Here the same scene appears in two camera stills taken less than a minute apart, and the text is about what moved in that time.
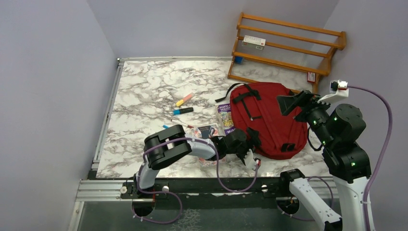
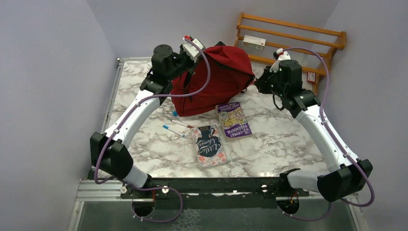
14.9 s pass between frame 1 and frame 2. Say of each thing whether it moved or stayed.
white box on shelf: stayed
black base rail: stayed
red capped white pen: stayed
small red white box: stayed
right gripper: moved
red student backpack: moved
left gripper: moved
